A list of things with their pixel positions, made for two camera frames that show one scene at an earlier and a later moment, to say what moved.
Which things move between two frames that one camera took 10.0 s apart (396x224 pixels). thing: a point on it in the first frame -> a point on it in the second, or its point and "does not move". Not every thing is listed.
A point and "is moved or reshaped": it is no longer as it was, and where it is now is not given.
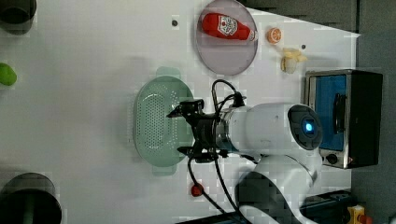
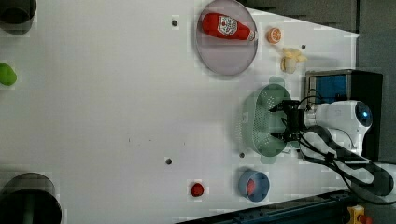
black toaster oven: (348, 103) does not move
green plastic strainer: (158, 137) is moved or reshaped
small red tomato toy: (197, 189) does not move
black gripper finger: (176, 112) -> (279, 107)
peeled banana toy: (290, 57) does not move
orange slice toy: (274, 35) does not move
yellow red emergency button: (357, 216) does not move
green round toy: (7, 75) does not move
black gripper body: (205, 128) -> (295, 120)
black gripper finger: (188, 150) -> (279, 135)
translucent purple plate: (221, 54) does not move
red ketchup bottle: (222, 24) does not move
